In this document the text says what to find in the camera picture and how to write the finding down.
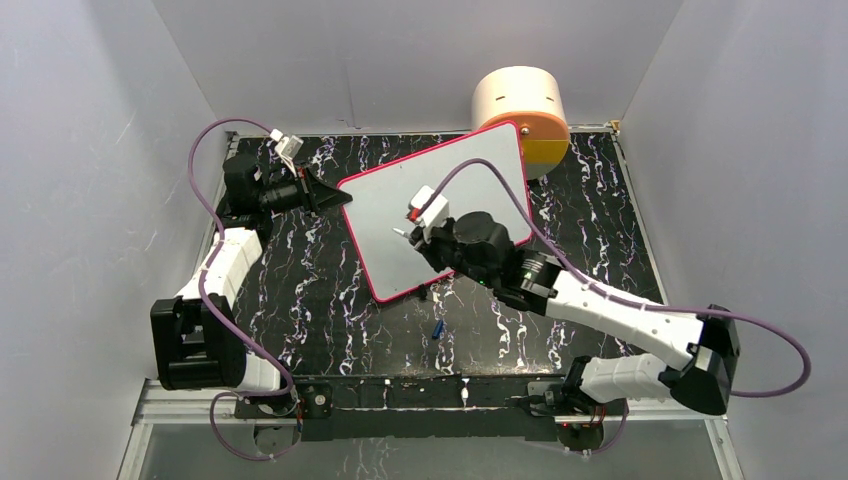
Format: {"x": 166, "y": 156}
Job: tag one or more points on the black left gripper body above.
{"x": 290, "y": 195}

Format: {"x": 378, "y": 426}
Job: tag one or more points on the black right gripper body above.
{"x": 441, "y": 251}

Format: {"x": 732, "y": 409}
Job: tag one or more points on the pink-framed whiteboard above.
{"x": 480, "y": 171}

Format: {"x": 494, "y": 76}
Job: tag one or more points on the blue marker cap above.
{"x": 438, "y": 330}

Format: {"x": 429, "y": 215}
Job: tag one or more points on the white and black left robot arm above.
{"x": 197, "y": 342}

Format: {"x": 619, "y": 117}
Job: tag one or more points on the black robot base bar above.
{"x": 526, "y": 406}

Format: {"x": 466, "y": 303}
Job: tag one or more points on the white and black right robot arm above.
{"x": 690, "y": 358}

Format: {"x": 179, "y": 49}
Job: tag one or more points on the cream and orange cylinder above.
{"x": 530, "y": 98}

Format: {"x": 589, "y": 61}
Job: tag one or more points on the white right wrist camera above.
{"x": 427, "y": 210}

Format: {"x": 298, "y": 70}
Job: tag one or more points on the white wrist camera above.
{"x": 427, "y": 210}
{"x": 286, "y": 146}

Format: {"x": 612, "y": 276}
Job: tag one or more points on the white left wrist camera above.
{"x": 286, "y": 146}

